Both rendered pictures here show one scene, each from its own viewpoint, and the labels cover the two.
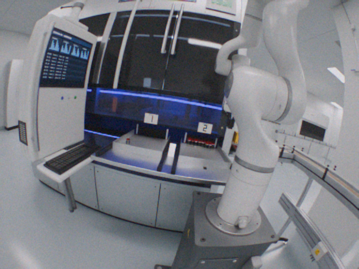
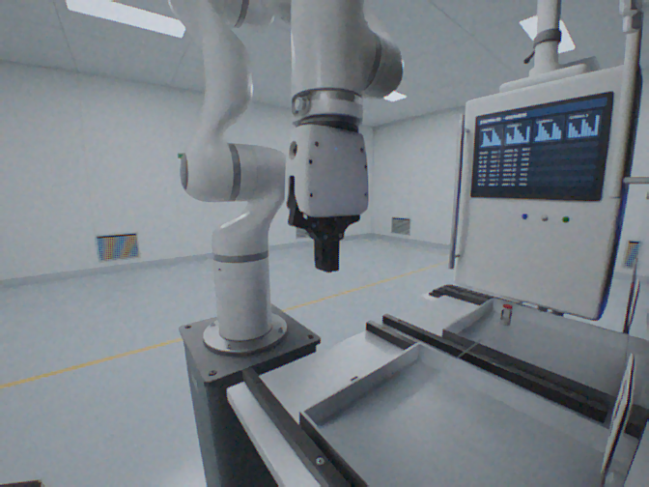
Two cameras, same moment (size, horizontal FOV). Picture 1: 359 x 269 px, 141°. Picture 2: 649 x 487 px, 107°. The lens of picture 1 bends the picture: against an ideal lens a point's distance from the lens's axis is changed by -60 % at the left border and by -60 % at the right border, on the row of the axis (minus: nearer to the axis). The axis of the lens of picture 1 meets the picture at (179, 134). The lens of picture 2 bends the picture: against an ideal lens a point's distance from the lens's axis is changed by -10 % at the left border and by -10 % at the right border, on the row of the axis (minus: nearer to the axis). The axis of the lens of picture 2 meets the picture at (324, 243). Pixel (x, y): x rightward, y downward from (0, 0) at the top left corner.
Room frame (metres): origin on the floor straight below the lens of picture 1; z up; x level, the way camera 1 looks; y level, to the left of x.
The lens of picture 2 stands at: (0.92, -0.43, 1.18)
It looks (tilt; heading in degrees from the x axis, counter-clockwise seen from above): 10 degrees down; 142
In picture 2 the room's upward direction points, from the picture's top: straight up
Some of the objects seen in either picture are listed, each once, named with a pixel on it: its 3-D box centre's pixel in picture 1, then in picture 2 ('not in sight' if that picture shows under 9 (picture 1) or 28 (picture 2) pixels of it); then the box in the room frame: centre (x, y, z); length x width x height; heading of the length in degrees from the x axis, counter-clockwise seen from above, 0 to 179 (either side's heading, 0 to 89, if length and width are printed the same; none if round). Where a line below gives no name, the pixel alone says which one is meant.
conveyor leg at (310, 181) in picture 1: (293, 214); not in sight; (0.78, -1.10, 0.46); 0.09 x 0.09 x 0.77; 89
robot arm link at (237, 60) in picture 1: (239, 69); (329, 45); (0.66, -0.21, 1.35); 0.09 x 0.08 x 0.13; 89
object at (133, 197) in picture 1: (112, 158); not in sight; (1.45, 0.68, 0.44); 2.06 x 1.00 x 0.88; 89
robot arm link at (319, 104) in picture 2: not in sight; (325, 115); (0.66, -0.22, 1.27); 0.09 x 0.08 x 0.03; 89
